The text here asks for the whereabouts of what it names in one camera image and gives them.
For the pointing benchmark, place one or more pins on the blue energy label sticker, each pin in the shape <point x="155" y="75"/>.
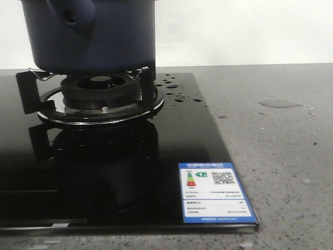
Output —
<point x="212" y="193"/>

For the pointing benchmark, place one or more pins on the black glass gas stove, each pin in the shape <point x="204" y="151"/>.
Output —
<point x="110" y="179"/>

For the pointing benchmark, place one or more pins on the dark blue cooking pot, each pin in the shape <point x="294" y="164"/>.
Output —
<point x="91" y="37"/>

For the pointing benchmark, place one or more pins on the black gas burner head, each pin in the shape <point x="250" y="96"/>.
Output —
<point x="92" y="93"/>

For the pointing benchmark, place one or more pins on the black metal pot support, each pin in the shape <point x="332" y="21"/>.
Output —
<point x="50" y="106"/>

